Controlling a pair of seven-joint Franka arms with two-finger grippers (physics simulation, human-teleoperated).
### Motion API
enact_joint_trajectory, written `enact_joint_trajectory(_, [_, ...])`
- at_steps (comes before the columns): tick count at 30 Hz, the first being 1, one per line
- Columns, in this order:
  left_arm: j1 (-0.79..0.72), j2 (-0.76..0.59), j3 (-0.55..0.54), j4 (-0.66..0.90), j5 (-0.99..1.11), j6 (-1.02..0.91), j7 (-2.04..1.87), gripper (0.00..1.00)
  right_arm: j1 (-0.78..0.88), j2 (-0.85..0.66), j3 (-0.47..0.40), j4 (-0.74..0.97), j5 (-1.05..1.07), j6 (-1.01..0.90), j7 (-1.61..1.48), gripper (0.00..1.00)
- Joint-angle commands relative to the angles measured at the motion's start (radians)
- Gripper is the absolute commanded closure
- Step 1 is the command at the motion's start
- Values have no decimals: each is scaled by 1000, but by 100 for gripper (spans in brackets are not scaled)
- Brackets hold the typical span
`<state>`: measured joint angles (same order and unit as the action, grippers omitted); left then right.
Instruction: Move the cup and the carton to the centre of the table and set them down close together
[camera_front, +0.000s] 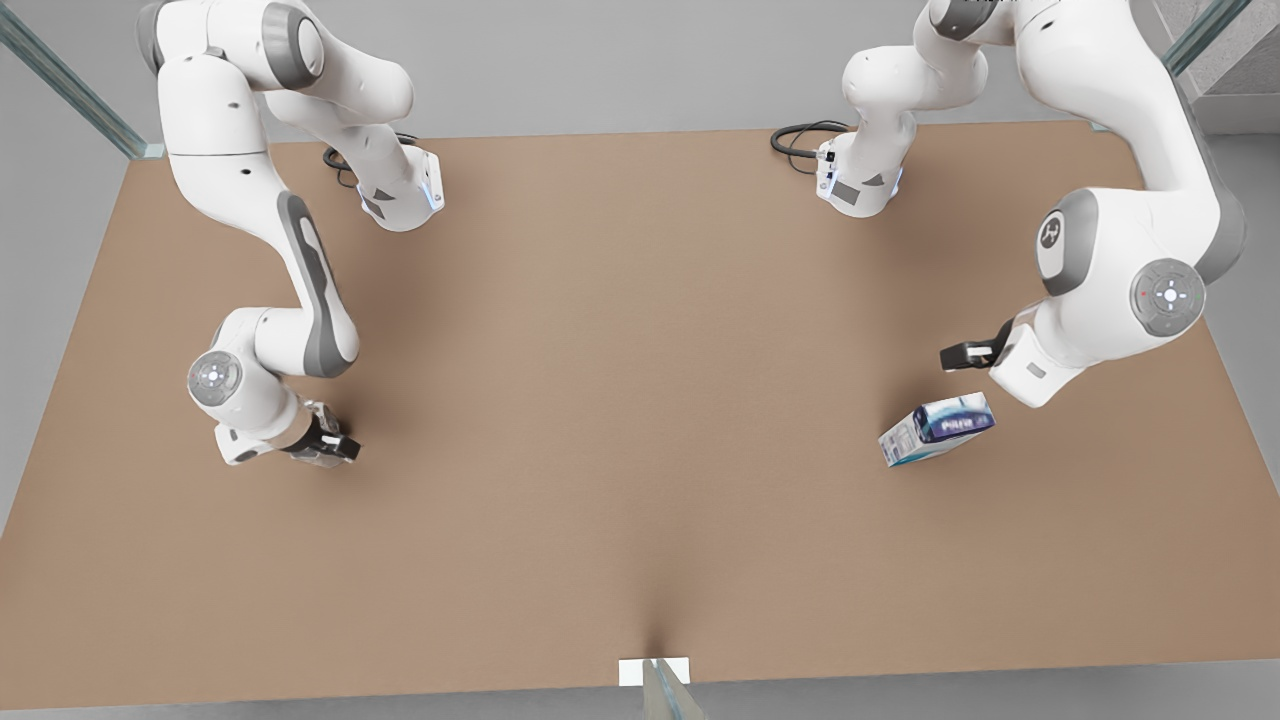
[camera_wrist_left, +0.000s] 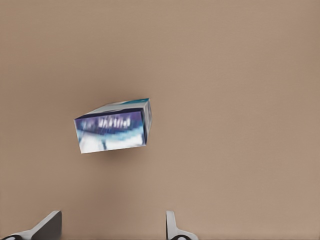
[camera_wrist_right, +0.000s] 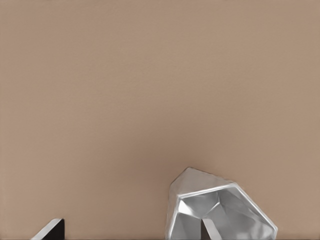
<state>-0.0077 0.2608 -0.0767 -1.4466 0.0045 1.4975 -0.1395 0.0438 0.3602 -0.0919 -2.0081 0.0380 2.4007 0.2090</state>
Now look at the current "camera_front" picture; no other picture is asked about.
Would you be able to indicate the silver frame post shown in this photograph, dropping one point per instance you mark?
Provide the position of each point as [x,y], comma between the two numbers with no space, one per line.
[70,85]
[660,685]
[1200,35]

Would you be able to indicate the blue and white carton box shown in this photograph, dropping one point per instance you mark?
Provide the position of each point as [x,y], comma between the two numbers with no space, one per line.
[935,430]

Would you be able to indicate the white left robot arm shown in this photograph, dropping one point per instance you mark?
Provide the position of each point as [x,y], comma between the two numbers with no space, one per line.
[1110,270]

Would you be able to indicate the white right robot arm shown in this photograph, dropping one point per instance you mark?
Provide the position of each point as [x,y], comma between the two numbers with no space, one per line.
[215,120]

